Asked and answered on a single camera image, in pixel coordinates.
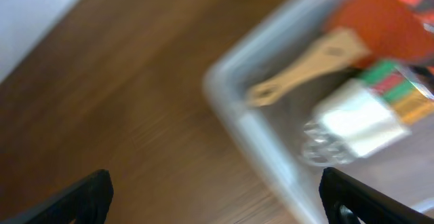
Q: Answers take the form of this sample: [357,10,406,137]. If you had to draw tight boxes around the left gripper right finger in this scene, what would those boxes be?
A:
[319,167,433,224]

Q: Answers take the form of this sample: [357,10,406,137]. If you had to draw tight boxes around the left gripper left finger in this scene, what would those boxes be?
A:
[1,169,114,224]

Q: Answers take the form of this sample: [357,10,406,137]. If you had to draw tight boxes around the clear box coloured connectors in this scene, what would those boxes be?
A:
[301,59,433,167]

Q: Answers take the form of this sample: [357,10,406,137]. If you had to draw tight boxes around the orange scraper wooden handle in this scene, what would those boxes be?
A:
[247,0,433,107]

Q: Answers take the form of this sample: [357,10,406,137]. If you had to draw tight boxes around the clear plastic container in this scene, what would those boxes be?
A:
[204,0,433,223]

